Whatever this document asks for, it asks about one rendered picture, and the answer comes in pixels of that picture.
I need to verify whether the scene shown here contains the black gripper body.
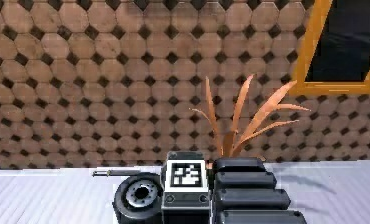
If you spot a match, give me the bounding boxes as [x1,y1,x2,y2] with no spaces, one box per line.
[112,172,165,224]

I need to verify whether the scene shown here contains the orange framed dark window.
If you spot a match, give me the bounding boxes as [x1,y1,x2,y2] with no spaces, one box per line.
[287,0,370,97]

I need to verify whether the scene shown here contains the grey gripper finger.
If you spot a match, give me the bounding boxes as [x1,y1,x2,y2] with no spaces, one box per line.
[92,169,143,177]

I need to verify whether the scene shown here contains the orange leafed house plant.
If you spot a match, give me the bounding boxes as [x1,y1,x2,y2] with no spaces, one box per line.
[189,73,311,162]

